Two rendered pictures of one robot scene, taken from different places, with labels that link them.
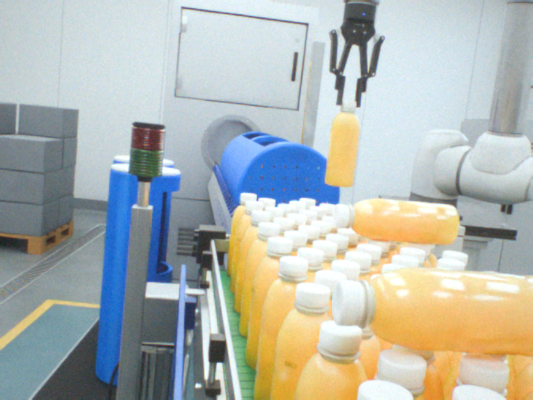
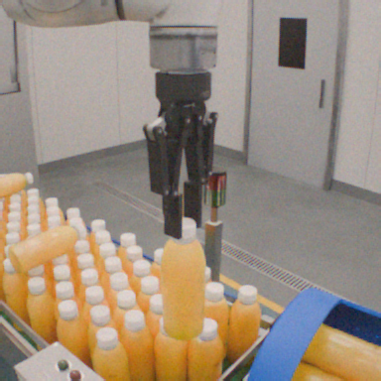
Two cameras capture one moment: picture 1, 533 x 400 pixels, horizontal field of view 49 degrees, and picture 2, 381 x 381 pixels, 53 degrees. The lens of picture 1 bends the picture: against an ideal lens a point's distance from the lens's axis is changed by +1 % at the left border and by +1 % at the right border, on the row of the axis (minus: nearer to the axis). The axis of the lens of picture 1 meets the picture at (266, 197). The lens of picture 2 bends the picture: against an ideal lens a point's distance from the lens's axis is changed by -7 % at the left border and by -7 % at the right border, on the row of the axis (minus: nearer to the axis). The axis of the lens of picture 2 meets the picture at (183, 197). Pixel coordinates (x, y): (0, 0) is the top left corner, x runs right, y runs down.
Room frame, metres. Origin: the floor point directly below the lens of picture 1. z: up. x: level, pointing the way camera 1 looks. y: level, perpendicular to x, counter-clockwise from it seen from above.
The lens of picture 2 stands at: (1.84, -0.53, 1.63)
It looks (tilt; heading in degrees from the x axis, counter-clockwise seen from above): 23 degrees down; 138
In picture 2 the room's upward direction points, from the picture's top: straight up
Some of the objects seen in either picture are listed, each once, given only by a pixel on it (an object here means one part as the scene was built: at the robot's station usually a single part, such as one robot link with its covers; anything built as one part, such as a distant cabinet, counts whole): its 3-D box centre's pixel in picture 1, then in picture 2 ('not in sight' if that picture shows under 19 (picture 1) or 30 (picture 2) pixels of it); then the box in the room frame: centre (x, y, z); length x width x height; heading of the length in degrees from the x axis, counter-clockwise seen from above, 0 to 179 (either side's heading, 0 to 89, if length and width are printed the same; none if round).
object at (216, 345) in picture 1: (215, 363); not in sight; (0.79, 0.05, 0.94); 0.03 x 0.02 x 0.08; 8
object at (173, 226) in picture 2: (358, 93); (173, 214); (1.44, -0.19, 1.38); 0.03 x 0.01 x 0.07; 8
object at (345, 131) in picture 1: (343, 147); (183, 284); (1.44, -0.17, 1.24); 0.07 x 0.07 x 0.19
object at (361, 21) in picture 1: (358, 25); (183, 104); (1.43, -0.17, 1.53); 0.08 x 0.07 x 0.09; 98
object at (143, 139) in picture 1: (147, 138); (215, 180); (1.11, 0.24, 1.23); 0.06 x 0.06 x 0.04
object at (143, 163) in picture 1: (146, 162); (214, 194); (1.11, 0.24, 1.18); 0.06 x 0.06 x 0.05
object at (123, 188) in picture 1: (137, 274); not in sight; (2.40, 0.51, 0.59); 0.28 x 0.28 x 0.88
